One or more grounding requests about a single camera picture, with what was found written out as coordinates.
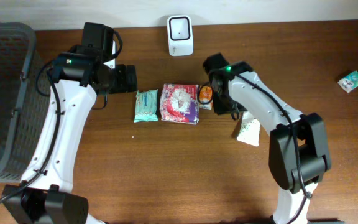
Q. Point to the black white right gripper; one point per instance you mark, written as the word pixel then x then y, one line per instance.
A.
pixel 219 109

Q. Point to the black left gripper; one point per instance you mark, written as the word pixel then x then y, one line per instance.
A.
pixel 123 81

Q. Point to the orange tissue pack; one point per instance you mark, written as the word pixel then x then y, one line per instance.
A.
pixel 205 97

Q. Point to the teal wet wipes pack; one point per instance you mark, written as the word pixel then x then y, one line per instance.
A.
pixel 146 106

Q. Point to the white tube with brown cap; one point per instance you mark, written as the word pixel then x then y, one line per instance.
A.
pixel 249 130

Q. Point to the red purple floral package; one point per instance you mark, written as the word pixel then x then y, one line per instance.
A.
pixel 178 103

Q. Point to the green tissue pack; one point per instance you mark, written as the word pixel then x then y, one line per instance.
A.
pixel 349 82

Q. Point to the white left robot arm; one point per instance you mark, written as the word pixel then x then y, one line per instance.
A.
pixel 76 78

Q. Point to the white barcode scanner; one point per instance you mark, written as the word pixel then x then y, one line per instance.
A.
pixel 180 36

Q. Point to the dark grey plastic basket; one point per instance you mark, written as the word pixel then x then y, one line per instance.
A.
pixel 22 109

